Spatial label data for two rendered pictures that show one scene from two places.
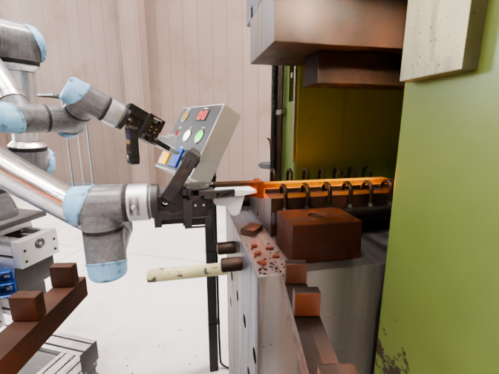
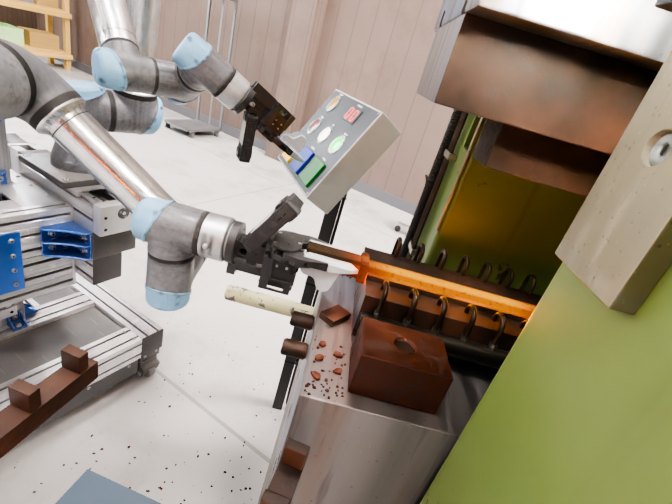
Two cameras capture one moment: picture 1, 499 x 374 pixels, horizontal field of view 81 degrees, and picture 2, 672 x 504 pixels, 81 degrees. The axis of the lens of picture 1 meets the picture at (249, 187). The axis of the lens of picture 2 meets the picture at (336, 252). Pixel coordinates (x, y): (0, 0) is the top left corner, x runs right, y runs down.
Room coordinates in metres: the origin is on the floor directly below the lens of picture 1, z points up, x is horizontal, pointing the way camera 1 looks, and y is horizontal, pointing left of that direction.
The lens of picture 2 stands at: (0.03, -0.06, 1.29)
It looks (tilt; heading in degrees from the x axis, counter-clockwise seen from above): 26 degrees down; 9
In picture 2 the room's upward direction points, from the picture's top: 17 degrees clockwise
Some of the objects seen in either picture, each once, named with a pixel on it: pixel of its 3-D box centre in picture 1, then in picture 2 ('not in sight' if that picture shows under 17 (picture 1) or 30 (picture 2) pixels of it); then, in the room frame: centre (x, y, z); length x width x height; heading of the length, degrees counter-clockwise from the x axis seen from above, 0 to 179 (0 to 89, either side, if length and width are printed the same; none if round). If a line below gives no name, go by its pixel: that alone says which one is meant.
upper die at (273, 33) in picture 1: (355, 35); (580, 104); (0.68, -0.23, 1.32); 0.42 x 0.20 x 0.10; 102
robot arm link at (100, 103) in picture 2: not in sight; (83, 106); (0.96, 0.88, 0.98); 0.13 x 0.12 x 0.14; 148
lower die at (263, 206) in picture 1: (343, 197); (474, 312); (0.68, -0.23, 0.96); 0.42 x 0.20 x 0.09; 102
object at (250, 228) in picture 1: (252, 228); (335, 315); (0.56, -0.01, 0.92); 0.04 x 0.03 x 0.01; 154
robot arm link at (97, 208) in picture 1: (99, 205); (173, 226); (0.55, 0.29, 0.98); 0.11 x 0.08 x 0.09; 102
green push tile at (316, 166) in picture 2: not in sight; (312, 172); (1.01, 0.21, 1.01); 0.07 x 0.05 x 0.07; 37
